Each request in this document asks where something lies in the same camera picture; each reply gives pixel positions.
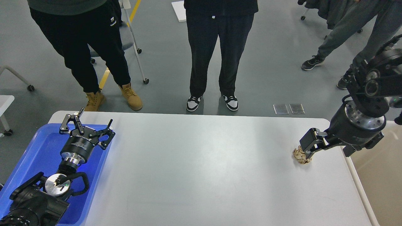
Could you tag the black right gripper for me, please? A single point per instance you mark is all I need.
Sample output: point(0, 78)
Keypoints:
point(349, 127)

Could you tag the person in tan boots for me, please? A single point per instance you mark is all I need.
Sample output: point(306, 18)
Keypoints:
point(73, 27)

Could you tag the blue plastic tray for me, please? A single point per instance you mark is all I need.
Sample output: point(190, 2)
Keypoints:
point(42, 155)

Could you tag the white plastic bin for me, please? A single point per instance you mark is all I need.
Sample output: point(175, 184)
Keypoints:
point(377, 174)

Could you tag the white board on floor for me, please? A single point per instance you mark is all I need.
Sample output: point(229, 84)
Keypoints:
point(179, 10)

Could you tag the grey chair leg with caster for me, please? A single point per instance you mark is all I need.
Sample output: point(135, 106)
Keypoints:
point(29, 87)

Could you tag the floor outlet plate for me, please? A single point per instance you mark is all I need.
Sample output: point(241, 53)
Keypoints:
point(297, 109)
point(281, 109)

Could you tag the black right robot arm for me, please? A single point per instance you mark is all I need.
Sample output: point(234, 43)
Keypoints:
point(374, 87)

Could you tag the brown paper ball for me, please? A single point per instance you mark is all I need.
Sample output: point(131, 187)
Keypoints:
point(300, 155)

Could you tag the floor outlet plate right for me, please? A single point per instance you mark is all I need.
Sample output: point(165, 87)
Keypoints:
point(297, 109)

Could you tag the floor outlet plate left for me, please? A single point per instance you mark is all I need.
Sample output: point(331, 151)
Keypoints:
point(281, 109)

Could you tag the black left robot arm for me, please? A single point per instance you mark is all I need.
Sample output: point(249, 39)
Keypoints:
point(55, 180)

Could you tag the person in grey trousers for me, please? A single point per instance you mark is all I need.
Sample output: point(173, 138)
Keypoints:
point(388, 14)

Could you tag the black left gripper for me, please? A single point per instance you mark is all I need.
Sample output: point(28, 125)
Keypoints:
point(80, 142)

